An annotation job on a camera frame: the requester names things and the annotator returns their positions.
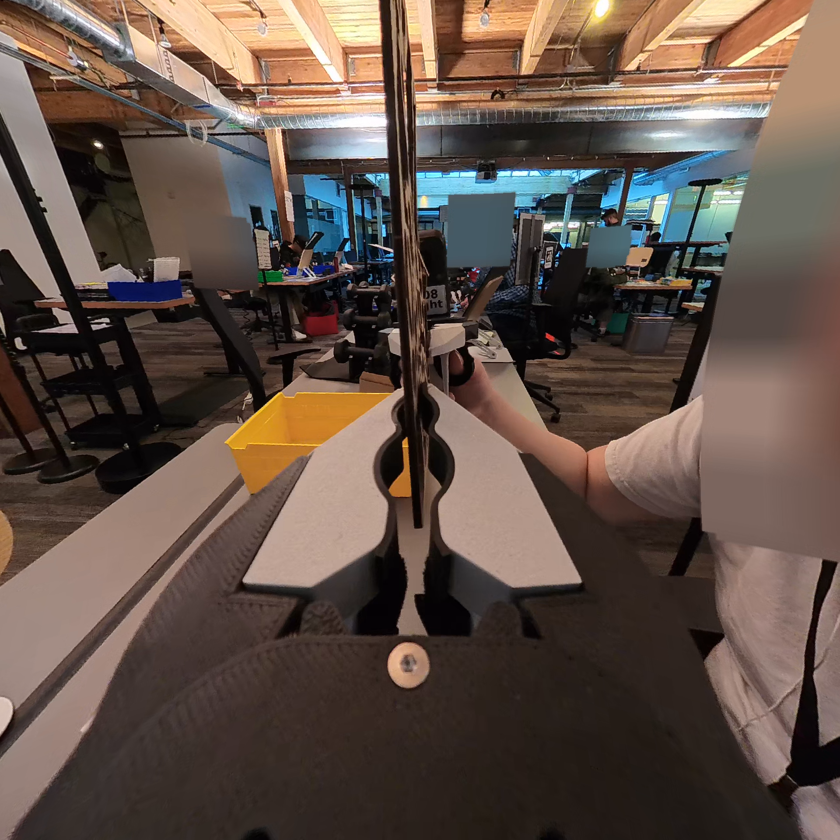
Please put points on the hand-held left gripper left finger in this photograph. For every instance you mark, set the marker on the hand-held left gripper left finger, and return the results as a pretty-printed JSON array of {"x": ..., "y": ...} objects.
[{"x": 315, "y": 525}]

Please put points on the small brown cardboard box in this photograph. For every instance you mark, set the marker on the small brown cardboard box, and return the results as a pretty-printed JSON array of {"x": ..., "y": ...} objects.
[{"x": 375, "y": 384}]

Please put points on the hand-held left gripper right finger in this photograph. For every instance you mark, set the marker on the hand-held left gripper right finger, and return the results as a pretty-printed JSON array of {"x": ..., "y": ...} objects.
[{"x": 512, "y": 525}]

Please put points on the person's right hand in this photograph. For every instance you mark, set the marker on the person's right hand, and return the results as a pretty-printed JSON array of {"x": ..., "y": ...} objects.
[{"x": 478, "y": 397}]

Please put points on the grey trash bin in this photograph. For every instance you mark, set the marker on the grey trash bin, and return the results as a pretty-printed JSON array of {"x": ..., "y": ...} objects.
[{"x": 648, "y": 334}]

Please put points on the laser-cut plywood sheet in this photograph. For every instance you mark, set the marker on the laser-cut plywood sheet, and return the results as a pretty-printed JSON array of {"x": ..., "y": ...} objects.
[{"x": 403, "y": 197}]

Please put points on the white plastic base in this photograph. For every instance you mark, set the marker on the white plastic base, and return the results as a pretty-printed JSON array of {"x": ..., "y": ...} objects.
[{"x": 5, "y": 715}]

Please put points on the blue plastic bin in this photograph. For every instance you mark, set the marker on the blue plastic bin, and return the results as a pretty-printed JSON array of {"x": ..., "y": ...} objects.
[{"x": 144, "y": 291}]

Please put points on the red plastic bin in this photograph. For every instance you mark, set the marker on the red plastic bin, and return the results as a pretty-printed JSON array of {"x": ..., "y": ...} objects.
[{"x": 320, "y": 323}]

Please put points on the silver air duct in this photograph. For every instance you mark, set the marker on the silver air duct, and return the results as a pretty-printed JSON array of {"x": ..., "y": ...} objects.
[{"x": 170, "y": 72}]

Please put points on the black metal pole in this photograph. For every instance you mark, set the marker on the black metal pole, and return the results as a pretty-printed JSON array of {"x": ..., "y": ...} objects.
[{"x": 69, "y": 282}]

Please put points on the person's right forearm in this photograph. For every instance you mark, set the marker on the person's right forearm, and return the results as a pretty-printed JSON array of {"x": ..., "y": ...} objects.
[{"x": 551, "y": 453}]

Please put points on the black office chair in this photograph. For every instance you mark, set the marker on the black office chair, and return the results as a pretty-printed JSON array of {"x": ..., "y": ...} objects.
[{"x": 561, "y": 295}]

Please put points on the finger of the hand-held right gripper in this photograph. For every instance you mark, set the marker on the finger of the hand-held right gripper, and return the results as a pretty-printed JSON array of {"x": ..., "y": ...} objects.
[
  {"x": 449, "y": 338},
  {"x": 395, "y": 341}
]

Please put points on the yellow plastic bin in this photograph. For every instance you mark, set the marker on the yellow plastic bin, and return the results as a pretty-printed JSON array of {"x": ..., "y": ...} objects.
[{"x": 295, "y": 420}]

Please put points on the black rolling cart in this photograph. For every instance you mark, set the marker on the black rolling cart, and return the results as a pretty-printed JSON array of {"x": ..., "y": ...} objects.
[{"x": 85, "y": 380}]

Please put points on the black dumbbells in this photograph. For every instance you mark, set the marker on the black dumbbells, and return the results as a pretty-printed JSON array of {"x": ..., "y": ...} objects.
[{"x": 364, "y": 315}]

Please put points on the wooden office desk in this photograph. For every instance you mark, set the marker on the wooden office desk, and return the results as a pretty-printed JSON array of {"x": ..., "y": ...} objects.
[{"x": 98, "y": 303}]

